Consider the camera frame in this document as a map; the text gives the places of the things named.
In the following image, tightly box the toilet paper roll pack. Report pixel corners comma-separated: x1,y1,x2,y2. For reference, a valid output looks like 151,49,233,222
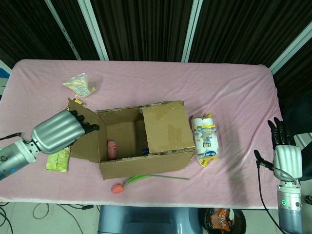
191,112,220,168

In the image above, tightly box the green snack packet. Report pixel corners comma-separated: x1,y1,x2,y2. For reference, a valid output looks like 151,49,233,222
45,147,71,173

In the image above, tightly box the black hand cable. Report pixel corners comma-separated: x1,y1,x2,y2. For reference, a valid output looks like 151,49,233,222
255,158,302,234
0,132,23,141

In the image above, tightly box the pink foam table cover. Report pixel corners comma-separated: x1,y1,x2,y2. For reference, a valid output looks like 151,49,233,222
0,58,303,210

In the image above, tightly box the pink white bottle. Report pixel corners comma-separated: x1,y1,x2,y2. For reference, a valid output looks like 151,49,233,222
107,140,118,159

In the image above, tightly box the orange snack wrapper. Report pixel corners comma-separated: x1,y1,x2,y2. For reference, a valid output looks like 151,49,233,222
209,208,236,231

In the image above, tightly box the black right hand cable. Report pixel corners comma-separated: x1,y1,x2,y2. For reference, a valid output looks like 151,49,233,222
255,158,302,234

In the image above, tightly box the artificial pink tulip flower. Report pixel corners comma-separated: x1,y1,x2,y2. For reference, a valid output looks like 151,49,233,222
111,174,190,195

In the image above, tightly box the black waste bin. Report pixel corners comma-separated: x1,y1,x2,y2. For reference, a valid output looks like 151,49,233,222
203,207,246,234

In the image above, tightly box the white partition frame post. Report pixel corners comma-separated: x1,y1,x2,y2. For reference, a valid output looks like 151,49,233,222
45,0,81,60
181,0,203,62
269,24,312,75
78,0,109,61

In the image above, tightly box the black floor cable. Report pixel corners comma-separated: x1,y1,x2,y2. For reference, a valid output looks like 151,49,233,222
0,202,12,234
57,204,95,234

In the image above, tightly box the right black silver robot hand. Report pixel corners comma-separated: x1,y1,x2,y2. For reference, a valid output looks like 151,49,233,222
254,117,303,181

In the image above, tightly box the black left hand cable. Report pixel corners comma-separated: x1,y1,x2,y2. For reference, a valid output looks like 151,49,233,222
0,132,23,141

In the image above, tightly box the white cabinet with blue label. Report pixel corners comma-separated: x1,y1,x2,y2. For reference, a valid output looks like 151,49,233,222
0,59,12,98

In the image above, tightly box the clear bag of snacks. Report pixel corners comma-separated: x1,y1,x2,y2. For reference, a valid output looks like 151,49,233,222
62,72,97,98

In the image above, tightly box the brown cardboard shipping box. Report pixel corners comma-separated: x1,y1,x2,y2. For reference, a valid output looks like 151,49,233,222
67,98,196,180

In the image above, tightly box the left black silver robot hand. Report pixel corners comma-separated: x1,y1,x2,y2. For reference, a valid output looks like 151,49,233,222
31,109,100,155

